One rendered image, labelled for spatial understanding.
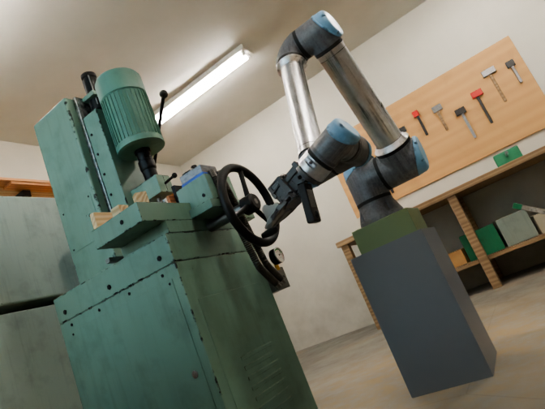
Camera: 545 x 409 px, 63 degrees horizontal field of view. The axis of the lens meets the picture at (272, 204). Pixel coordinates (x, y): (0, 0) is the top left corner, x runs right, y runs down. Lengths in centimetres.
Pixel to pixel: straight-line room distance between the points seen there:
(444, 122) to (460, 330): 312
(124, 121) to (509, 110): 364
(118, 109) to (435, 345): 142
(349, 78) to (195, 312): 99
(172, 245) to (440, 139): 363
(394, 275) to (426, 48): 343
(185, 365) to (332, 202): 372
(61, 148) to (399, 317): 144
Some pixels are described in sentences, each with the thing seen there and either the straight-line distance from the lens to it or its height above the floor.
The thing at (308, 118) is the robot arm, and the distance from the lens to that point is 147.
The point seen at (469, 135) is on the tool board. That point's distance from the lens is 459.
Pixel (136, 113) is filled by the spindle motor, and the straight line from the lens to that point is 170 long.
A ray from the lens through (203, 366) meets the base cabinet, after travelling 130.
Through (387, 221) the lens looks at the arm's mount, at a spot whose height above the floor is 63.
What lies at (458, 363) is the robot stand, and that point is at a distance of 178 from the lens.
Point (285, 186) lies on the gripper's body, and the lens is 125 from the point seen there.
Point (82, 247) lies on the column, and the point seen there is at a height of 95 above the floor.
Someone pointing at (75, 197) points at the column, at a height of 114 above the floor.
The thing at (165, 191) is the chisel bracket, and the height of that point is 100.
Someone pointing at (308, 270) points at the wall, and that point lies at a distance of 501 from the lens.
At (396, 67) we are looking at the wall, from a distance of 489.
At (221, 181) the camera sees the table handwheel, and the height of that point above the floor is 88.
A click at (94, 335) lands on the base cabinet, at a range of 160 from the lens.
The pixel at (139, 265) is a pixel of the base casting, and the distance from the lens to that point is 141.
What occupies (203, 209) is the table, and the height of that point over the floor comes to 85.
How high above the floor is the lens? 47
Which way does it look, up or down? 13 degrees up
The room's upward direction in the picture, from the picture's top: 23 degrees counter-clockwise
